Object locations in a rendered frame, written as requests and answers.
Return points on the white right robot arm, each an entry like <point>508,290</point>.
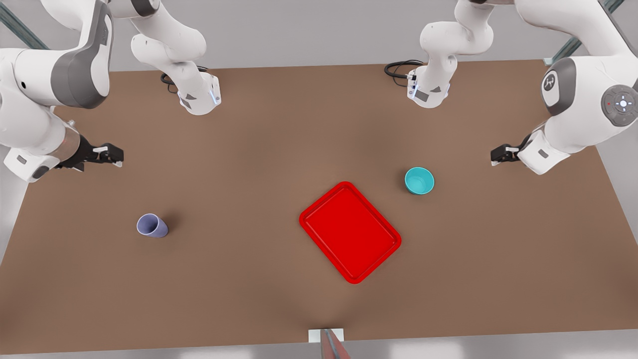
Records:
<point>35,80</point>

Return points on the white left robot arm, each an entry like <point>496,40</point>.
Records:
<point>583,99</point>

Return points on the lavender cup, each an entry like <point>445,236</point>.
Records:
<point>152,226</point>

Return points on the teal bowl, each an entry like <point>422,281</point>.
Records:
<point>419,181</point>

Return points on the red rectangular tray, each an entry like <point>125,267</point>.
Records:
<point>350,233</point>

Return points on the silver frame post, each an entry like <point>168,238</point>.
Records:
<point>568,47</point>
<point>331,344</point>
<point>20,30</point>

